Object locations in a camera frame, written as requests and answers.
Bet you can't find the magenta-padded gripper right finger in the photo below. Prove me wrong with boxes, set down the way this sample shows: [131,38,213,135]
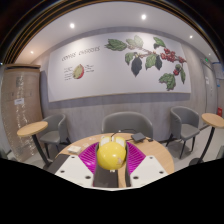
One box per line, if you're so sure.
[124,141,169,189]

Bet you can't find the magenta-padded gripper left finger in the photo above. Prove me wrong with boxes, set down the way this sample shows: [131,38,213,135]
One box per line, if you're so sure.
[54,141,118,188]

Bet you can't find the yellow computer mouse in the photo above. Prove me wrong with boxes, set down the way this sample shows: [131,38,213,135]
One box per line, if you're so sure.
[96,134,128,173]

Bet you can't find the small white box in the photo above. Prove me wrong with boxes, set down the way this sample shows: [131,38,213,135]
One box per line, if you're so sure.
[67,145,83,155]

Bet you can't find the black flat box device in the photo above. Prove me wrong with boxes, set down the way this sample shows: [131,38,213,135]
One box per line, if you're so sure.
[130,132,147,143]

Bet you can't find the grey upholstered chair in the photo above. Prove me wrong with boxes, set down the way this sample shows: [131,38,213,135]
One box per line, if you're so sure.
[101,111,154,139]
[165,105,201,160]
[39,113,69,158]

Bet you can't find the small round wooden side table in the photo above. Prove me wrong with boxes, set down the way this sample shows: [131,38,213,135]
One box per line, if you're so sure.
[188,112,224,167]
[16,120,51,168]

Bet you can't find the brown wrapped panel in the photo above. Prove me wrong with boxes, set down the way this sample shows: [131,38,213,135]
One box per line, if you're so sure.
[0,63,44,163]

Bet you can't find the grey door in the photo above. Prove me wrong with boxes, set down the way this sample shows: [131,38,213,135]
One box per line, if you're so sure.
[199,56,219,116]

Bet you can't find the ceiling spot lights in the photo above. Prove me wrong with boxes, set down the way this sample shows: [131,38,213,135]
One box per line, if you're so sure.
[28,13,196,56]

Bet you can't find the white wall poster with plant print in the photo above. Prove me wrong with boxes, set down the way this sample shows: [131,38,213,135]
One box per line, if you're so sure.
[47,31,192,103]

